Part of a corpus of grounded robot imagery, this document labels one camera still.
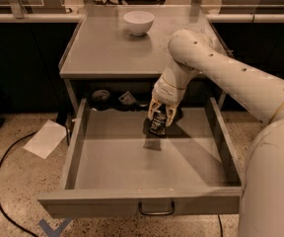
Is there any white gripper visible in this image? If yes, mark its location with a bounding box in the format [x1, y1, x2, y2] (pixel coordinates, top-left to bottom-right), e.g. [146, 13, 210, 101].
[148, 76, 185, 126]

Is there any black rxbar chocolate bar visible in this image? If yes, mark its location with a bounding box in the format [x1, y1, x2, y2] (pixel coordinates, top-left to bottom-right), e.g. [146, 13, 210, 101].
[149, 112, 167, 137]

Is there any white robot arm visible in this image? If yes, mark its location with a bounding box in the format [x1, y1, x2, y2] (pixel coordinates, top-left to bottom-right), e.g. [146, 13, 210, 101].
[148, 29, 284, 237]

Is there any grey counter cabinet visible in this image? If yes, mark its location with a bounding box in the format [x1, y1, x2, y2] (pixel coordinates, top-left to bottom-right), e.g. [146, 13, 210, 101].
[60, 5, 226, 109]

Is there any grey open drawer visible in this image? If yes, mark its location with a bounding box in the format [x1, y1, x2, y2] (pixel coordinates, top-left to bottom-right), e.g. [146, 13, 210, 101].
[38, 99, 242, 218]

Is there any black bundle with tag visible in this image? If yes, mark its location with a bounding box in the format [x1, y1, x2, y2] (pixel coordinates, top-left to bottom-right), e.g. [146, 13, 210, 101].
[112, 91, 149, 112]

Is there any round grey device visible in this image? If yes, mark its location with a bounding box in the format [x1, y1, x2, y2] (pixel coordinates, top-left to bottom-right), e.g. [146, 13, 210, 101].
[92, 90, 110, 103]

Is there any white ceramic bowl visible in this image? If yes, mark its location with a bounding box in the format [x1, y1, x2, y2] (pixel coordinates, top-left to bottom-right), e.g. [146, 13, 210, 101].
[123, 11, 155, 36]

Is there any white paper sheet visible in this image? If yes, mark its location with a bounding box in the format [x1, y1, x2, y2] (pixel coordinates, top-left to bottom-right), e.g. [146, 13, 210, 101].
[24, 119, 66, 159]

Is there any blue tape mark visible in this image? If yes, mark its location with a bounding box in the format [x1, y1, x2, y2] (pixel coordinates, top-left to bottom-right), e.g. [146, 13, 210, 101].
[37, 217, 74, 237]

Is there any black drawer handle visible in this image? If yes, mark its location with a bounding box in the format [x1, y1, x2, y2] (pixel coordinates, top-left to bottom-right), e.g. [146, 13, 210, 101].
[138, 201, 176, 216]

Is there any thin black cable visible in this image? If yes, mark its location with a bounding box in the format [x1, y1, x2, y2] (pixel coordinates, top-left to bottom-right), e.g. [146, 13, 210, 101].
[217, 214, 224, 237]

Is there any black floor cable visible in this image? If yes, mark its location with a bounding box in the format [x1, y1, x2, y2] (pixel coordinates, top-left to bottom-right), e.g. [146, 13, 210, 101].
[0, 130, 39, 237]

